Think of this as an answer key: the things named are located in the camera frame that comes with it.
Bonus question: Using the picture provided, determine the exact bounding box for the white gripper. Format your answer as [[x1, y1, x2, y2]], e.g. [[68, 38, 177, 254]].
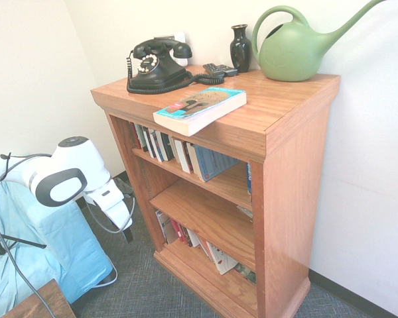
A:
[[84, 178, 134, 245]]

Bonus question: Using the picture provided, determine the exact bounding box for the teal paperback book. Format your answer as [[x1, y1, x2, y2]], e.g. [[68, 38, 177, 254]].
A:
[[152, 86, 247, 137]]

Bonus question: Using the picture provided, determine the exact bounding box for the grey white book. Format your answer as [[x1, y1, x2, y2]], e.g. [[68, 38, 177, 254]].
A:
[[155, 209, 171, 245]]

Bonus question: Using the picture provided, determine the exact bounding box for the light blue cloth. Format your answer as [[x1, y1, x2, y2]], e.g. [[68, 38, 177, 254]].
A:
[[0, 180, 115, 311]]

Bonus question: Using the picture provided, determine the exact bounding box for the white thin book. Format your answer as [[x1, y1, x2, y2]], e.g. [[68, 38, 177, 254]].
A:
[[185, 228, 201, 248]]

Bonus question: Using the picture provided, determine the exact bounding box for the orange striped book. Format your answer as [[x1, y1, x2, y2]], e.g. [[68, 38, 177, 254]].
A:
[[198, 237, 215, 263]]

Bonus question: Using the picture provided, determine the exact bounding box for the blue spine book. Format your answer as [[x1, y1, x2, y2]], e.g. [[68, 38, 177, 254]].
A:
[[148, 129, 165, 163]]

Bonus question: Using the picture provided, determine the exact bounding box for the black and blue book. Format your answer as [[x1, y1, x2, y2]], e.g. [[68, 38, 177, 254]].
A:
[[141, 127, 157, 159]]

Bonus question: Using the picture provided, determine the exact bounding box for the black paperback book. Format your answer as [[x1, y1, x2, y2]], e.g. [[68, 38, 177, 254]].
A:
[[155, 131, 176, 163]]

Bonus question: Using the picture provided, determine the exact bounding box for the white paperback book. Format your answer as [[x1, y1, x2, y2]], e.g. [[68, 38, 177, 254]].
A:
[[170, 136, 194, 175]]

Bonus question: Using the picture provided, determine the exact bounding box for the white book with figures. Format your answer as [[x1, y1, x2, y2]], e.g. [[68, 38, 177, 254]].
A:
[[205, 240, 239, 276]]

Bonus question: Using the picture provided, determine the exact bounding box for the dark green book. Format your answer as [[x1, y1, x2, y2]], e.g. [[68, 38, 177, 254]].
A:
[[134, 123, 150, 154]]

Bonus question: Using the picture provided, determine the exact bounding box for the dark red book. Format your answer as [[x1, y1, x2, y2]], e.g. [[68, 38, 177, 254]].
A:
[[128, 121, 142, 150]]

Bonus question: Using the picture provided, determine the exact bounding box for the black tripod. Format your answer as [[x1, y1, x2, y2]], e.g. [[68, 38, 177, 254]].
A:
[[0, 230, 48, 262]]

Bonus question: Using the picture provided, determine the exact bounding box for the thin cream book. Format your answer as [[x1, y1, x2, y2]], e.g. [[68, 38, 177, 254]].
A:
[[184, 141, 200, 176]]

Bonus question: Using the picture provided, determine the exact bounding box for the dark wooden table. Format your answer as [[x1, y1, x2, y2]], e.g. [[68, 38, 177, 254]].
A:
[[1, 278, 77, 318]]

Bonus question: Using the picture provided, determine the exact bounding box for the large blue book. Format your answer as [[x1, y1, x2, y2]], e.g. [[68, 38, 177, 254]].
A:
[[189, 144, 242, 184]]

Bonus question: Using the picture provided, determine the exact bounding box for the camouflage cover book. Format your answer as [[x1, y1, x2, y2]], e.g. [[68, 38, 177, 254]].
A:
[[233, 262, 257, 286]]

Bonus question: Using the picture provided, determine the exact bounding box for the blue Thailand guide book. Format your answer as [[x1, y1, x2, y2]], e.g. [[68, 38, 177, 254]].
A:
[[245, 162, 253, 196]]

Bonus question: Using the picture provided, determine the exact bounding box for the wooden bookshelf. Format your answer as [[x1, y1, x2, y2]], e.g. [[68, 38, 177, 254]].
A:
[[90, 64, 342, 318]]

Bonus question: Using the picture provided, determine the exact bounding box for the black rotary telephone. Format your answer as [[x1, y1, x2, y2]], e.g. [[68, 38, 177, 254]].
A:
[[125, 38, 226, 96]]

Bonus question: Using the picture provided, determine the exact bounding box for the black remote control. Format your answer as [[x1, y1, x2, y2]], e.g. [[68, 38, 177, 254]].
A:
[[202, 62, 226, 79], [218, 64, 239, 78]]

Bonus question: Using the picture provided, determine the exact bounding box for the white square clock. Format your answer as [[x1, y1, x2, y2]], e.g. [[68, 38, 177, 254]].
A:
[[152, 30, 188, 67]]

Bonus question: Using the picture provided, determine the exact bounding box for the black vase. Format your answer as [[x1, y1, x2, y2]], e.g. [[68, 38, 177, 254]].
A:
[[230, 23, 252, 74]]

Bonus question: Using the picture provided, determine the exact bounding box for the green watering can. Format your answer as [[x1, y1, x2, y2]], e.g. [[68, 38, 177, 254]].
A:
[[251, 0, 391, 83]]

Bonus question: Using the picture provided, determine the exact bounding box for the white floor cable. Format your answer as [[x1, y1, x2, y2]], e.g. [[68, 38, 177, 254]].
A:
[[92, 264, 119, 288]]

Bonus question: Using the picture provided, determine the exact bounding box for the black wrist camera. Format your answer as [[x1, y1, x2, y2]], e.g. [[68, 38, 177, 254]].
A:
[[113, 177, 134, 197]]

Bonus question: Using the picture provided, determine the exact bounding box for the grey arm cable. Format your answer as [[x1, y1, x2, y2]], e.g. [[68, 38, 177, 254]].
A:
[[0, 152, 136, 318]]

